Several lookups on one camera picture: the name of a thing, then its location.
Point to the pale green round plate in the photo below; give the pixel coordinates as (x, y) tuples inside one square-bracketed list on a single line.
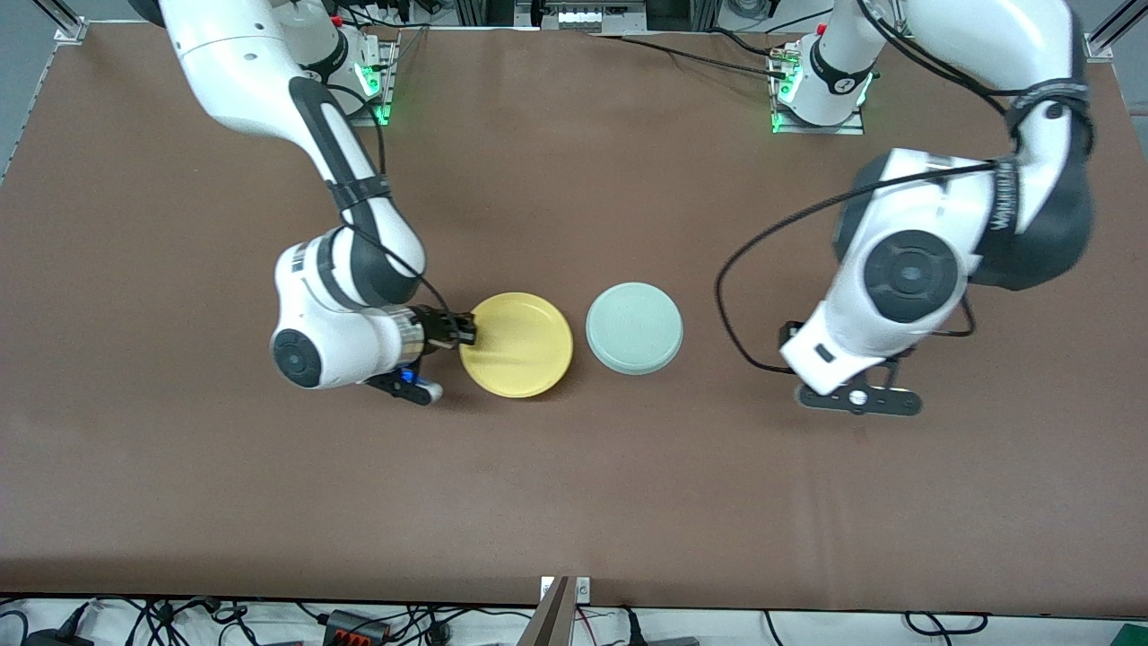
[(634, 327)]

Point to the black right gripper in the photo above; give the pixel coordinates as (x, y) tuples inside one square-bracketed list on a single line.
[(439, 327)]

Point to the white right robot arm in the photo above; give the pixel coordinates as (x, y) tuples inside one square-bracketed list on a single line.
[(242, 72)]

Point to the aluminium frame profile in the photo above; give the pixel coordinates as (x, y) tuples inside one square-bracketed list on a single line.
[(70, 27)]

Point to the black red power device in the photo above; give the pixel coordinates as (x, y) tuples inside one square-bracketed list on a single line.
[(359, 626)]

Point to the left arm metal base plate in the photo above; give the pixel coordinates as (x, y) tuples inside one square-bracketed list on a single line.
[(847, 126)]

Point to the white metal bracket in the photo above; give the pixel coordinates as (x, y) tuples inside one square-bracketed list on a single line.
[(583, 588)]

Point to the grey slanted metal post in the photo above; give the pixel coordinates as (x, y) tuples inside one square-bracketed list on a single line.
[(547, 624)]

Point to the yellow round plate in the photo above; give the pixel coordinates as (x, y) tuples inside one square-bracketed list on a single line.
[(520, 345)]

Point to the brown table cover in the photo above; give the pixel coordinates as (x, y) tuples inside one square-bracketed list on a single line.
[(574, 493)]

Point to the white power strip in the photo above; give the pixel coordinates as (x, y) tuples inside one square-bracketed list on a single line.
[(596, 16)]

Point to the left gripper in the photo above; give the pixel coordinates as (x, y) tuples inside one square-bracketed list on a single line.
[(787, 331)]

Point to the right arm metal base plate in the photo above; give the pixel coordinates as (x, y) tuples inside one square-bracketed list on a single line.
[(384, 112)]

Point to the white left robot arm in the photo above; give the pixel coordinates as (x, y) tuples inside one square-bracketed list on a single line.
[(915, 269)]

